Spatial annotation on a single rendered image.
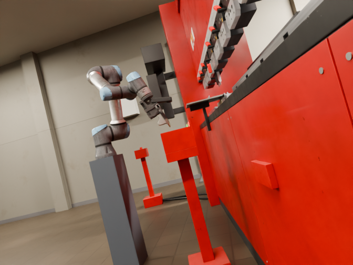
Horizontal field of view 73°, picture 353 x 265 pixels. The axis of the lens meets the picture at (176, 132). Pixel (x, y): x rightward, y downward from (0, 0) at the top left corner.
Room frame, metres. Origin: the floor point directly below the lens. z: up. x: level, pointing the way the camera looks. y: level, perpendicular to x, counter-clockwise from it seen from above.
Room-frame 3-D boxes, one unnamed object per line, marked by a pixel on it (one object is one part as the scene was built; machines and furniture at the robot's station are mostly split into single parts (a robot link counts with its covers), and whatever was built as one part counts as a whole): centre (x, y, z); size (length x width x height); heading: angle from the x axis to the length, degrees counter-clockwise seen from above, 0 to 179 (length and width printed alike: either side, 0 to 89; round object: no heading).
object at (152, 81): (2.98, 0.13, 1.42); 0.45 x 0.12 x 0.36; 3
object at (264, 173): (0.75, -0.23, 0.58); 0.15 x 0.02 x 0.07; 179
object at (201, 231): (1.29, 0.00, 0.39); 0.06 x 0.06 x 0.54; 2
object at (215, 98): (1.78, -0.25, 1.00); 0.26 x 0.18 x 0.01; 89
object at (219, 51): (1.40, -0.39, 1.26); 0.15 x 0.09 x 0.17; 179
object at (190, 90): (2.75, -0.59, 1.15); 0.85 x 0.25 x 2.30; 89
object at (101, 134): (1.73, 0.53, 0.94); 0.13 x 0.12 x 0.14; 120
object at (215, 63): (1.60, -0.40, 1.26); 0.15 x 0.09 x 0.17; 179
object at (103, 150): (1.73, 0.53, 0.82); 0.15 x 0.15 x 0.10
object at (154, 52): (3.04, 0.05, 1.52); 0.51 x 0.25 x 0.85; 3
